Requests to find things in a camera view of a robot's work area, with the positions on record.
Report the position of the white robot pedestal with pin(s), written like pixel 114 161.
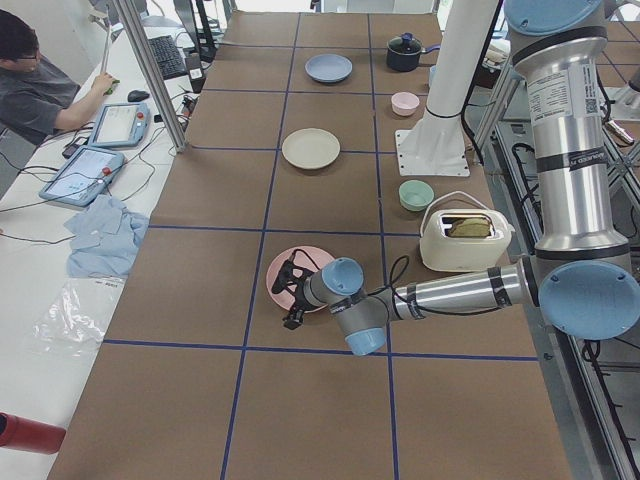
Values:
pixel 435 146

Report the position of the green bowl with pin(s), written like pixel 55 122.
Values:
pixel 415 195

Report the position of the light blue shirt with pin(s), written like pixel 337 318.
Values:
pixel 107 238

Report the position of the pink plate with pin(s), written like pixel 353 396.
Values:
pixel 309 257

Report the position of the seated person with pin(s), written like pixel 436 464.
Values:
pixel 38 100

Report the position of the cream plate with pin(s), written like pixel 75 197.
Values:
pixel 310 148

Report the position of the lower teach pendant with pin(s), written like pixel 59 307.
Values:
pixel 84 176

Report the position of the black computer mouse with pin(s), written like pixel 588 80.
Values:
pixel 137 95

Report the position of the dark blue pot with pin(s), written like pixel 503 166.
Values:
pixel 404 52

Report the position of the red cylinder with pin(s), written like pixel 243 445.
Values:
pixel 24 434

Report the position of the upper teach pendant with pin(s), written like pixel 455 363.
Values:
pixel 120 125

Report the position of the teach pendant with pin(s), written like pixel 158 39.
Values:
pixel 120 125
pixel 84 176

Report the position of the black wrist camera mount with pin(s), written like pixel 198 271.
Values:
pixel 282 282

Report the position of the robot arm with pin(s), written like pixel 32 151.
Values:
pixel 579 274

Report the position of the pink bowl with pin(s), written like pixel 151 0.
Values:
pixel 404 103

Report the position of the toast slice in toaster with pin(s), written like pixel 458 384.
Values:
pixel 472 227

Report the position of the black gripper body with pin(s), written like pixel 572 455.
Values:
pixel 300 300

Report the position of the white side table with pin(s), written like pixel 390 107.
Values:
pixel 34 249

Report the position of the black keyboard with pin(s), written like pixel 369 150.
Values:
pixel 167 56

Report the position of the blue plate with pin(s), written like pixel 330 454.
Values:
pixel 328 68

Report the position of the aluminium frame post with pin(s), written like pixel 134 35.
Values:
pixel 130 18

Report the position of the clear plastic bag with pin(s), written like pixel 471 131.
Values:
pixel 75 323

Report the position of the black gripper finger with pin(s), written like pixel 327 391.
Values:
pixel 294 319

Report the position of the small black box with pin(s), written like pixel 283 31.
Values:
pixel 195 72

